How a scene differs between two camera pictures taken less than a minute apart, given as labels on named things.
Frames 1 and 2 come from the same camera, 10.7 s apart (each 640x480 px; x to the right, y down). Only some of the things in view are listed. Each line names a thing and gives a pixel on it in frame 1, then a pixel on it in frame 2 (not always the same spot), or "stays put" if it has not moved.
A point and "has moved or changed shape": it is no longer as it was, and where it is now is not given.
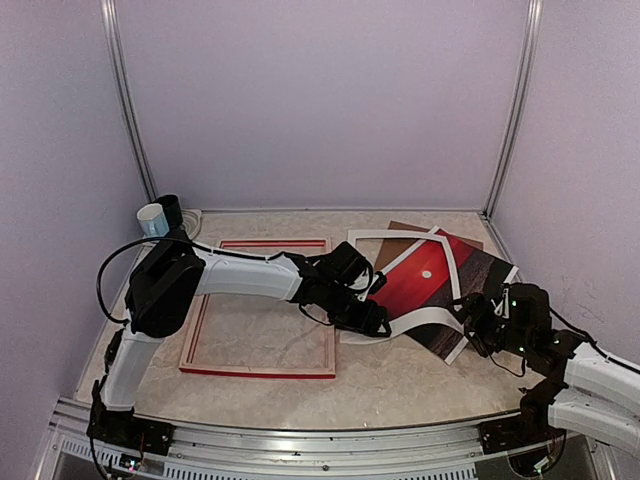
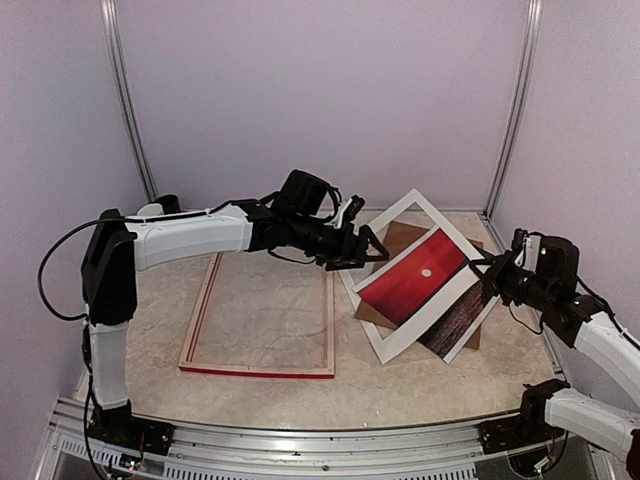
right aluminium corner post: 527,69 stays put
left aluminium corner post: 110,10 stays put
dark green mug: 171,205 stays put
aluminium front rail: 448,454 stays put
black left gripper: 365,319 → 359,252
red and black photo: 422,279 has moved or changed shape
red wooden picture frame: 276,243 has moved or changed shape
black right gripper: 474,302 → 497,271
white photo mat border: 404,326 has moved or changed shape
